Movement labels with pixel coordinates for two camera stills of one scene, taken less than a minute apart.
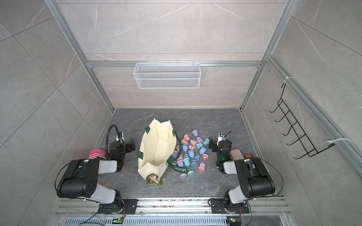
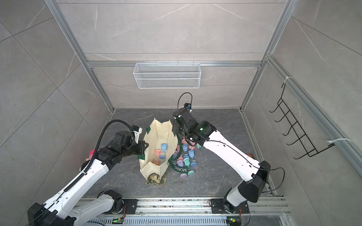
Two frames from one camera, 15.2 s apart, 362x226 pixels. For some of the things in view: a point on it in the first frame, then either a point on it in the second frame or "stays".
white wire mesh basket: [167, 76] stays
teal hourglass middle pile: [186, 161] stays
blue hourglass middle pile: [191, 153] stays
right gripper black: [213, 143] to [176, 128]
